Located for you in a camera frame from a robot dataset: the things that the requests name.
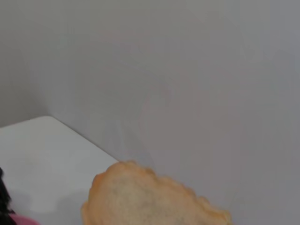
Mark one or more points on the pink plastic bowl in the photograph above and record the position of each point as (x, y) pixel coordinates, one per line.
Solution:
(22, 220)

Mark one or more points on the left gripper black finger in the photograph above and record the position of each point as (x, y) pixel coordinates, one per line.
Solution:
(4, 199)

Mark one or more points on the orange striped bread loaf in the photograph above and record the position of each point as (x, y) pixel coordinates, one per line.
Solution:
(145, 199)

